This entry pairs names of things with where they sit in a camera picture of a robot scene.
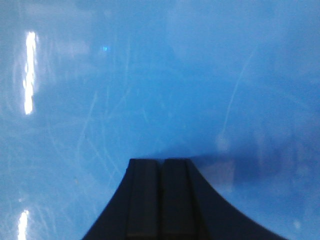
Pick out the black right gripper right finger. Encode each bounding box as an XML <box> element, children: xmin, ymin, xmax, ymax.
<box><xmin>160</xmin><ymin>158</ymin><xmax>282</xmax><ymax>240</ymax></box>

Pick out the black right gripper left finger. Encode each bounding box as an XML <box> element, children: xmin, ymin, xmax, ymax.
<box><xmin>83</xmin><ymin>158</ymin><xmax>159</xmax><ymax>240</ymax></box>

